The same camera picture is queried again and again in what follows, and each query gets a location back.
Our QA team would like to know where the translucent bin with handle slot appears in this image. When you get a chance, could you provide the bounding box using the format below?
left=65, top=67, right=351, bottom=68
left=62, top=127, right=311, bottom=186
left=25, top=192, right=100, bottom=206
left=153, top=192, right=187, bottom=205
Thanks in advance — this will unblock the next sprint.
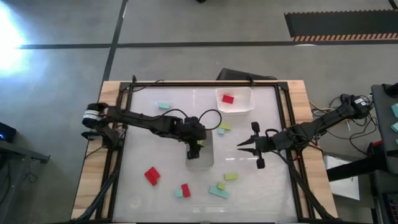
left=185, top=128, right=215, bottom=170

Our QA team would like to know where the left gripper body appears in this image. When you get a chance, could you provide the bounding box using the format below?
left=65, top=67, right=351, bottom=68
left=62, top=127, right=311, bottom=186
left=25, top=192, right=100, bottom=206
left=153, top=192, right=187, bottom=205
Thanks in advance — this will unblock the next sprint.
left=177, top=115, right=208, bottom=147

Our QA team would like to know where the grey cart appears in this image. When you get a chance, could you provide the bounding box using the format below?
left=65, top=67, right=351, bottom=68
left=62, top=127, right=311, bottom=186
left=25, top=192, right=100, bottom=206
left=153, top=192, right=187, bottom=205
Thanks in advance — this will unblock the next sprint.
left=370, top=83, right=398, bottom=175

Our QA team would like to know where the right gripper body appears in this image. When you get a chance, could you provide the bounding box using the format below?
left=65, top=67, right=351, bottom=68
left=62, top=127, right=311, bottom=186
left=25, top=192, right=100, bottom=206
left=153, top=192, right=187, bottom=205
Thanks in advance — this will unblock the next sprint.
left=250, top=121, right=282, bottom=170

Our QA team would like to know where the white plastic bin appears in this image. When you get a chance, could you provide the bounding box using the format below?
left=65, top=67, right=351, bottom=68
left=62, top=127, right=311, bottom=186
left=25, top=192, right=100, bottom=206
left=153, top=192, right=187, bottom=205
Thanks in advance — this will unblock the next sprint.
left=215, top=86, right=255, bottom=117

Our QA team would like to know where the black hazard-striped floor mat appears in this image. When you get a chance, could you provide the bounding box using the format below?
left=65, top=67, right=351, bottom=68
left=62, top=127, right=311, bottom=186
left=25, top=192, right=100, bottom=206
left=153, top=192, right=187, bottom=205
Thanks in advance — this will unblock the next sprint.
left=284, top=9, right=398, bottom=42

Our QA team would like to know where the black device with blue light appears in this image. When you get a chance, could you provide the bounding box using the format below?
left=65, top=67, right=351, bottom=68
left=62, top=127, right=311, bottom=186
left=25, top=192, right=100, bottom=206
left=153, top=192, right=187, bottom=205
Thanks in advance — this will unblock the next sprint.
left=0, top=121, right=17, bottom=144

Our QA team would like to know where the long teal block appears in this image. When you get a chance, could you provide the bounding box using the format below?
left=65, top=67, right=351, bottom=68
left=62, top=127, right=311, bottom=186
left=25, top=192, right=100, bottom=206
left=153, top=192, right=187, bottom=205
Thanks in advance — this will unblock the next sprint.
left=208, top=185, right=230, bottom=200

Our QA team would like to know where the black beam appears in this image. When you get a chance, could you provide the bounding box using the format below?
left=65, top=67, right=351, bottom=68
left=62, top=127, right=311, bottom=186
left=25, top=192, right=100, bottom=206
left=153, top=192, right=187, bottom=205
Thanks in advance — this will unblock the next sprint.
left=326, top=153, right=390, bottom=183

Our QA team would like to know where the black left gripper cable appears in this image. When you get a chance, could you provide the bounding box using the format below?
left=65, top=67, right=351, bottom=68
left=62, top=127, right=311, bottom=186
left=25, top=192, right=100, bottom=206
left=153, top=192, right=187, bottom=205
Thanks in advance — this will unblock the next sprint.
left=169, top=108, right=223, bottom=131

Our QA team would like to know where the grey desk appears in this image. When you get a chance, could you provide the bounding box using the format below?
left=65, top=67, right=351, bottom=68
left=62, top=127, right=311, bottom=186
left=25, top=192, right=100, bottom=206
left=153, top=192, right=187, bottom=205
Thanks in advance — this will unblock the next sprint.
left=0, top=139, right=51, bottom=224

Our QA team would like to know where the black metal table frame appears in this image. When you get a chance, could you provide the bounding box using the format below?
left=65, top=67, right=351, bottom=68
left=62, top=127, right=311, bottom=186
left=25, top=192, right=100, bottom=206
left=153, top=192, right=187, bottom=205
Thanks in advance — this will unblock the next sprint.
left=76, top=74, right=338, bottom=223

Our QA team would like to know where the black case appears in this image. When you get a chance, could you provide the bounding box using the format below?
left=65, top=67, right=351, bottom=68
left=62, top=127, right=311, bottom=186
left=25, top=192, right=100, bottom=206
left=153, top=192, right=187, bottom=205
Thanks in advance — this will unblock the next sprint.
left=215, top=67, right=279, bottom=82

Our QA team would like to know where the white paper sheet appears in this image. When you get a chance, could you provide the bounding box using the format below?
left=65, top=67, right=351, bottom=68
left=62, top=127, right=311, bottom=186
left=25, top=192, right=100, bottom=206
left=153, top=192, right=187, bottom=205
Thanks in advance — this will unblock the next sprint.
left=323, top=154, right=361, bottom=201

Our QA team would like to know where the clear plastic bin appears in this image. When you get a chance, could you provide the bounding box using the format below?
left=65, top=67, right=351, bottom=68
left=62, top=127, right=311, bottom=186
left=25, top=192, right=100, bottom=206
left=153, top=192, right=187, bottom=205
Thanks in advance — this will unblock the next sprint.
left=141, top=91, right=175, bottom=114

